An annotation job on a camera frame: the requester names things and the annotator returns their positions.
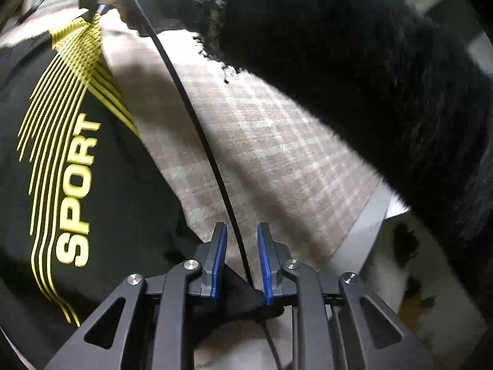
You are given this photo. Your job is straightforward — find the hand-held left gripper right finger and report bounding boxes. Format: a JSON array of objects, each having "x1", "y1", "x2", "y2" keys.
[{"x1": 257, "y1": 222, "x2": 436, "y2": 370}]

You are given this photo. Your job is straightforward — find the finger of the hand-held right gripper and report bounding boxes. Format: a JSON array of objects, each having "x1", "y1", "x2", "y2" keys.
[{"x1": 75, "y1": 0, "x2": 116, "y2": 23}]

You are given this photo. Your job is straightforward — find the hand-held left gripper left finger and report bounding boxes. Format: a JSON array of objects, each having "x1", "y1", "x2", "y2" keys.
[{"x1": 44, "y1": 221, "x2": 229, "y2": 370}]

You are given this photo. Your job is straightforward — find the black shorts with yellow stripes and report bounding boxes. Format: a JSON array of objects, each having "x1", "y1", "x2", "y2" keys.
[{"x1": 0, "y1": 11, "x2": 286, "y2": 370}]

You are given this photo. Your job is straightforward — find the black cord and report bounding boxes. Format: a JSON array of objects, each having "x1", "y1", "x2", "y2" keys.
[{"x1": 116, "y1": 0, "x2": 257, "y2": 290}]

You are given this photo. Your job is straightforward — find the person's right forearm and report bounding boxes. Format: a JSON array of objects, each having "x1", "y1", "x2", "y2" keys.
[{"x1": 116, "y1": 0, "x2": 493, "y2": 290}]

